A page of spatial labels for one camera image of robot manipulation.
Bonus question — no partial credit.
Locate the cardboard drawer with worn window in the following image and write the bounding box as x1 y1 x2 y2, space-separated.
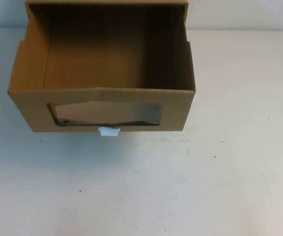
7 2 196 134

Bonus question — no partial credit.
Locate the white handle of worn-window drawer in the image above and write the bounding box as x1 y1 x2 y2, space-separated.
97 126 121 137

